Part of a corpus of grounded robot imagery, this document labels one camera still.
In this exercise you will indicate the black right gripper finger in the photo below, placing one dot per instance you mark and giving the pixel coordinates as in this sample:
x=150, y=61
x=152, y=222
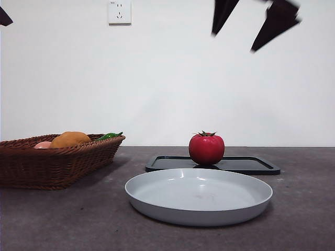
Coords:
x=277, y=23
x=222, y=13

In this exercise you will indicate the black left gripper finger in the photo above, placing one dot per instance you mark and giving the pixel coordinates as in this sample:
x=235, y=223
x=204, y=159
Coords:
x=4, y=19

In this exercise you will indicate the red tomato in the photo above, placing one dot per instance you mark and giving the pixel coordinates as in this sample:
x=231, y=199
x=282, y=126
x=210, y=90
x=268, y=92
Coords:
x=206, y=149

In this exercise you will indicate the pink round food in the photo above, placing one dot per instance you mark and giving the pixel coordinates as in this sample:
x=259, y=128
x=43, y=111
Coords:
x=43, y=145

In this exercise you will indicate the orange-brown potato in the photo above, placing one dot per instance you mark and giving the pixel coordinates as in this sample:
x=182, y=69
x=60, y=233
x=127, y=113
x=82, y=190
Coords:
x=70, y=139

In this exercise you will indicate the black rectangular tray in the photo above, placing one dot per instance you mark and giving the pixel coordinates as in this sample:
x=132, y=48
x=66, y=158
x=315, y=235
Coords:
x=248, y=164

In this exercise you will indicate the brown wicker basket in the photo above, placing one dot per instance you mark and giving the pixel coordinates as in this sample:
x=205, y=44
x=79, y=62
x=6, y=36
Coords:
x=52, y=167

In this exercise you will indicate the green pepper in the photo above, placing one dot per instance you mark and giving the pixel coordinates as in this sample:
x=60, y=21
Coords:
x=108, y=136

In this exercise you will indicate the grey round plate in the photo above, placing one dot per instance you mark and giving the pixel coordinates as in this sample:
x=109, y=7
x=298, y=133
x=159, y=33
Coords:
x=196, y=198

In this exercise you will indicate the white wall socket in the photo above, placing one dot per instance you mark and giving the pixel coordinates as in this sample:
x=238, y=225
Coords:
x=120, y=13

